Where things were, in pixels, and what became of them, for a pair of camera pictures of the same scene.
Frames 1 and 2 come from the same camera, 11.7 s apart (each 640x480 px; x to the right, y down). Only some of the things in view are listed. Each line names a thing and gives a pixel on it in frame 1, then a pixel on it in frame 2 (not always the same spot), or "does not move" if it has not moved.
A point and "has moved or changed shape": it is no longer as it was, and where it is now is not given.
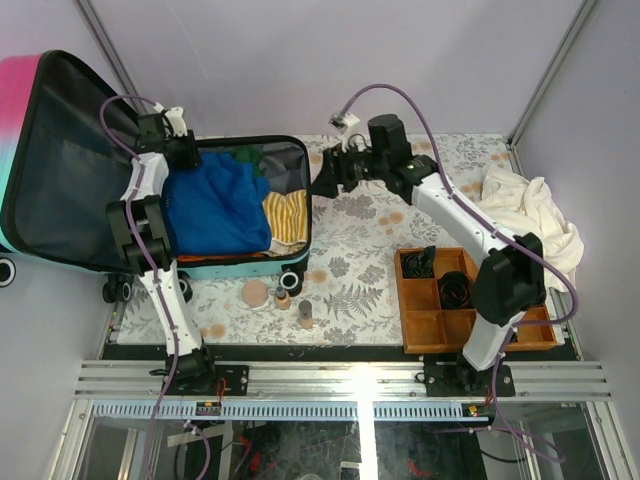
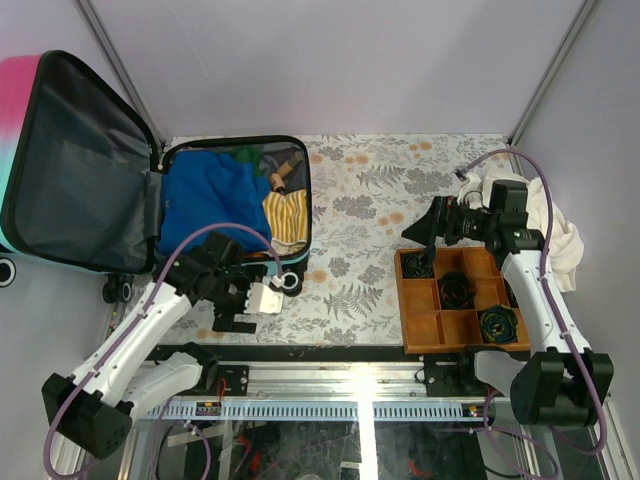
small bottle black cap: [282, 298] has moved or changed shape
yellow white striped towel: [288, 215] does not move
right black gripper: [335, 174] → [440, 220]
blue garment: [217, 207] does not move
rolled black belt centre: [454, 290] does not move
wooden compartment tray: [428, 328] does not move
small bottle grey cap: [305, 313] → [290, 164]
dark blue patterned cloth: [419, 264] does not move
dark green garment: [250, 153] does not move
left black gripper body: [178, 151] → [231, 291]
